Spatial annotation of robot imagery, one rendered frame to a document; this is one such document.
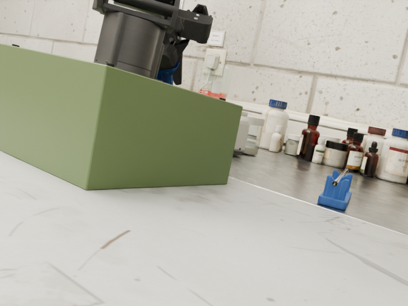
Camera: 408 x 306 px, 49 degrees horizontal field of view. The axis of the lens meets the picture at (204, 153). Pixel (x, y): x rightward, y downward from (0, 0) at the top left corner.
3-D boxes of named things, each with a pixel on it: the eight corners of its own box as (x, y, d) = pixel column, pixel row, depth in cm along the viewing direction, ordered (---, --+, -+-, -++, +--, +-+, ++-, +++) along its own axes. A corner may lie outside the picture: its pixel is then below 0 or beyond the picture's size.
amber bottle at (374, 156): (375, 177, 100) (384, 142, 99) (371, 178, 97) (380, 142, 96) (361, 173, 102) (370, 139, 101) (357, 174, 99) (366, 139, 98)
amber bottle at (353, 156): (339, 168, 105) (348, 130, 104) (352, 170, 106) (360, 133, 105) (348, 171, 101) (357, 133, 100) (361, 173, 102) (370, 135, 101)
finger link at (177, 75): (153, 49, 77) (187, 44, 76) (157, 43, 80) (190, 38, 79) (162, 87, 80) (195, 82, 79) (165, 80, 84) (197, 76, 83)
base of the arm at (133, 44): (116, 71, 46) (129, 12, 45) (83, 64, 50) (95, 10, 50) (166, 85, 51) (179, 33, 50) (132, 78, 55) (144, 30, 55)
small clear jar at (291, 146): (294, 156, 112) (299, 136, 111) (280, 152, 115) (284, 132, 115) (305, 157, 115) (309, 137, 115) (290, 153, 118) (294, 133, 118)
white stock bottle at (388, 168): (369, 175, 102) (381, 125, 100) (391, 179, 104) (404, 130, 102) (388, 182, 96) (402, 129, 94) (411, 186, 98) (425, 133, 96)
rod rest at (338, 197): (345, 210, 54) (352, 181, 53) (316, 203, 55) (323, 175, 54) (350, 199, 63) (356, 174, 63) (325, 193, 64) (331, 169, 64)
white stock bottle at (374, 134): (357, 169, 110) (367, 125, 109) (382, 176, 107) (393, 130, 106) (350, 170, 105) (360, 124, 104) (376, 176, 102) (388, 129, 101)
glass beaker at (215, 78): (232, 111, 89) (240, 68, 88) (212, 107, 84) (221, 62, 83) (204, 105, 94) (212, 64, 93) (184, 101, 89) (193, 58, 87)
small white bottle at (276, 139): (270, 152, 113) (276, 125, 112) (267, 150, 115) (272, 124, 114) (280, 153, 113) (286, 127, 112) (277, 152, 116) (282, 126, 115)
